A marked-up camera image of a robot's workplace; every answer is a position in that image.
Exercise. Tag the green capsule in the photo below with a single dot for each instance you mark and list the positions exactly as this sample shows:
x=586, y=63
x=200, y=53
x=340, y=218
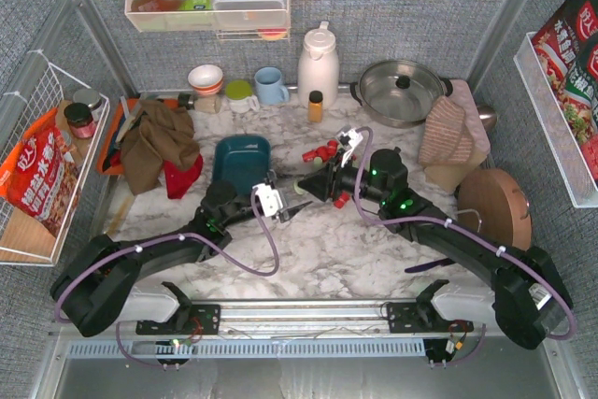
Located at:
x=317, y=163
x=298, y=190

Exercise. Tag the white mesh wall basket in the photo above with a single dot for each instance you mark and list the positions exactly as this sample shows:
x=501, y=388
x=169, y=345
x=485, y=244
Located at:
x=577, y=178

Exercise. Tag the brown cloth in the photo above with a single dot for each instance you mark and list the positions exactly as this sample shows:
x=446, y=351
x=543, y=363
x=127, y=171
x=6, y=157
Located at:
x=160, y=134

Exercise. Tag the red seasoning packet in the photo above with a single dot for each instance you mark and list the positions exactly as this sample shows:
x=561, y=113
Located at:
x=566, y=48

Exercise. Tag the round wooden board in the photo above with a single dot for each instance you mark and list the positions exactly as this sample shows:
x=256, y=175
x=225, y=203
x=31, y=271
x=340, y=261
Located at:
x=492, y=203

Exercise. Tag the orange spice bottle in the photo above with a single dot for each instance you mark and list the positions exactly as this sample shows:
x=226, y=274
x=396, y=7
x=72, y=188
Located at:
x=315, y=106

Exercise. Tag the silver lid jar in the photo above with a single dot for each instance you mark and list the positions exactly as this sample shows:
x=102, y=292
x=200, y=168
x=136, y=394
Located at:
x=89, y=97

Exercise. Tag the pepper grinder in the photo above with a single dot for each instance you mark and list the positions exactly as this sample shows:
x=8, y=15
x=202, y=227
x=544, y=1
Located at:
x=207, y=104

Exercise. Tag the brown cardboard sheet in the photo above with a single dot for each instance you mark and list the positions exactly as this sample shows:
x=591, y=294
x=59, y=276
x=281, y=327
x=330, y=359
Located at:
x=449, y=176

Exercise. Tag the orange tray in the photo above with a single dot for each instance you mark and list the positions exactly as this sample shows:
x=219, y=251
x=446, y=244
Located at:
x=108, y=161

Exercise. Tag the pink striped towel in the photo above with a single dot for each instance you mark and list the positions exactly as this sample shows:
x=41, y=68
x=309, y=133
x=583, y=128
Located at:
x=446, y=139

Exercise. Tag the white wire basket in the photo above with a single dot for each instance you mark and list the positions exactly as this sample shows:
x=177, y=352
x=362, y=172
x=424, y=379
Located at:
x=24, y=240

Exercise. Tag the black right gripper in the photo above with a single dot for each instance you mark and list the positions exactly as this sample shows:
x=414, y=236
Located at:
x=332, y=179

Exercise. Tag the pink egg tray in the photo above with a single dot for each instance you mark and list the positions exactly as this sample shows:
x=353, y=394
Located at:
x=462, y=97

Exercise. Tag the purple handled knife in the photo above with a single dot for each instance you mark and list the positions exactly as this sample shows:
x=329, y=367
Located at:
x=419, y=268

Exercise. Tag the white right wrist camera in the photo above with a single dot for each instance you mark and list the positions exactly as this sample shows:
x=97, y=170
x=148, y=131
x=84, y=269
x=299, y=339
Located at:
x=350, y=139

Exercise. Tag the steel pot with lid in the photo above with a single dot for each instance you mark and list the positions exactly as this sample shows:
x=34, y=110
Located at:
x=399, y=93

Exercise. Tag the white orange bowl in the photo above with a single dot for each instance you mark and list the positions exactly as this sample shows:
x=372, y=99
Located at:
x=206, y=79

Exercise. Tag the blue mug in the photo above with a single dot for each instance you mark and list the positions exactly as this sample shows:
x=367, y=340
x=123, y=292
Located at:
x=269, y=87

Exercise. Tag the white thermos jug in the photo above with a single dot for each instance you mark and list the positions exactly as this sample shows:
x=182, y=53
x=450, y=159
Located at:
x=319, y=66

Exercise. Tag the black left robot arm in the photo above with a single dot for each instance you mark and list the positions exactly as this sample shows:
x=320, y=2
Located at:
x=94, y=288

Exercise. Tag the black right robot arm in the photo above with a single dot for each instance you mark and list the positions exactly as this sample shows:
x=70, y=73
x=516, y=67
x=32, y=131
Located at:
x=531, y=302

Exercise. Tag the green lid cup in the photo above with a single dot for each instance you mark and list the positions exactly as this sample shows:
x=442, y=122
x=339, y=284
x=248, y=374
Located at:
x=240, y=97

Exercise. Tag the red cloth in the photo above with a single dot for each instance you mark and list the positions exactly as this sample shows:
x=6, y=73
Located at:
x=177, y=181

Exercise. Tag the teal storage basket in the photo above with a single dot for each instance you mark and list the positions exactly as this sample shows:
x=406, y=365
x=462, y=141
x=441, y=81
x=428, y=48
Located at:
x=243, y=160

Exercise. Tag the red lid jar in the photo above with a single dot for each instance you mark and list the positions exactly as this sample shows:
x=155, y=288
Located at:
x=80, y=120

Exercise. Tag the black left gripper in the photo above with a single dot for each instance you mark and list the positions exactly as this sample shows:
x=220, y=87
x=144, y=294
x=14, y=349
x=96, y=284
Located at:
x=282, y=212

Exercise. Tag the clear plastic containers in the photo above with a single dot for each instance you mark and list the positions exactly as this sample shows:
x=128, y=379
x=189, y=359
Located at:
x=249, y=14

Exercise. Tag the red snack bag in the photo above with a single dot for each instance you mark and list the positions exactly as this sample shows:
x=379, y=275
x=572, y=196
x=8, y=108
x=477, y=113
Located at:
x=37, y=178

